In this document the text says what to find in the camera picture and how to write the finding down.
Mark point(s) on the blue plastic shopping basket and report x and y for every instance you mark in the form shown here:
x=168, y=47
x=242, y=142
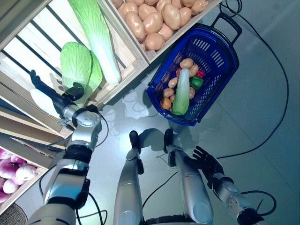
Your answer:
x=235, y=64

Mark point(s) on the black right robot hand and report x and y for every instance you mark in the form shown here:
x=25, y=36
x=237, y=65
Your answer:
x=209, y=164

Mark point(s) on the wooden display shelf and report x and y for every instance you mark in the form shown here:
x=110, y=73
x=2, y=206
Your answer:
x=23, y=126

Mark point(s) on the green bell pepper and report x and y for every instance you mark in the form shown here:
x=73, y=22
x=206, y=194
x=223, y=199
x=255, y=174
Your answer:
x=197, y=82

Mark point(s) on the orange tangerine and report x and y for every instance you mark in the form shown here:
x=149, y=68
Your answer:
x=166, y=103

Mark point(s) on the slatted wooden crate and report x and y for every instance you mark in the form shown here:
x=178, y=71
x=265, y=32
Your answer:
x=131, y=63

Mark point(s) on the red bell pepper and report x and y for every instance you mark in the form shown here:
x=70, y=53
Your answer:
x=200, y=73

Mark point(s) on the purple white onion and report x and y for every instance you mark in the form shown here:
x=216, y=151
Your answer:
x=25, y=172
x=17, y=159
x=9, y=168
x=10, y=186
x=2, y=195
x=4, y=154

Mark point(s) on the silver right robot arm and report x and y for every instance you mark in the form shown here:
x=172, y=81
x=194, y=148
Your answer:
x=232, y=189

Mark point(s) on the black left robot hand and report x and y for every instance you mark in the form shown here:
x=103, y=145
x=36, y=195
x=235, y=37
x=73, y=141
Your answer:
x=57, y=100

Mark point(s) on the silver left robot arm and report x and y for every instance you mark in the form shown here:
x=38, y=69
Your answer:
x=86, y=119

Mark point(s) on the black robot pelvis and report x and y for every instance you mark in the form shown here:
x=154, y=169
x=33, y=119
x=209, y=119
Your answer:
x=164, y=222

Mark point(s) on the napa cabbage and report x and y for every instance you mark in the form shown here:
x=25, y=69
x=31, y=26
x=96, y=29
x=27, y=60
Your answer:
x=181, y=100
x=75, y=63
x=103, y=58

